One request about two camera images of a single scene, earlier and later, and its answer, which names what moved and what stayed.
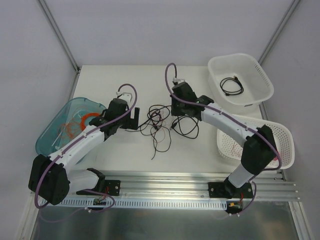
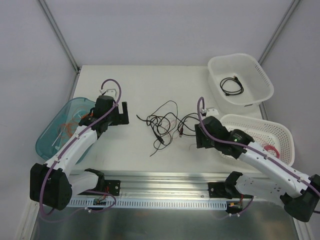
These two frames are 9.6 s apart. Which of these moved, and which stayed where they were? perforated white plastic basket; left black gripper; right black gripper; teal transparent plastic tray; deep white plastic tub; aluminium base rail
Moved: left black gripper; right black gripper
Stayed: aluminium base rail; deep white plastic tub; perforated white plastic basket; teal transparent plastic tray
